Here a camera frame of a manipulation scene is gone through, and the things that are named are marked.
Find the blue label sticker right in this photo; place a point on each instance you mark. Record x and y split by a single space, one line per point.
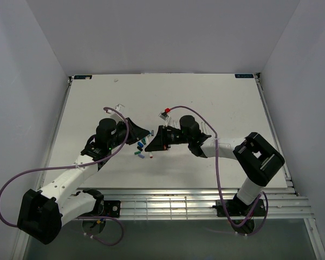
244 76

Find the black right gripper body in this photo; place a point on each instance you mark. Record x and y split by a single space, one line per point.
174 136

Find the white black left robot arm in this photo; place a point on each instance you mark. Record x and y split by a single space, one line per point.
44 212

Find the blue label sticker left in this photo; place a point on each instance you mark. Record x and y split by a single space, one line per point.
82 77

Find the right aluminium side rail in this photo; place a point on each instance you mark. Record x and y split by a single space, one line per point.
286 172

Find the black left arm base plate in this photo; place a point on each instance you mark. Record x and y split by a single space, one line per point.
110 208

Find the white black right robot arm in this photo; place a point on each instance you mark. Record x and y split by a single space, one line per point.
259 160

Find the aluminium frame rail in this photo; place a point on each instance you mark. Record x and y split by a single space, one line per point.
183 204

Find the black capped white marker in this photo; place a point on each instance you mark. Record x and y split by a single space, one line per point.
203 128

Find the blue label sticker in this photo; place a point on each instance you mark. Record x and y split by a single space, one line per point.
82 77
244 76

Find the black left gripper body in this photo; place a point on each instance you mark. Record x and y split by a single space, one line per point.
120 134

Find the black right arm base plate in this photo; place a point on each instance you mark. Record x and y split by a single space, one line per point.
238 209

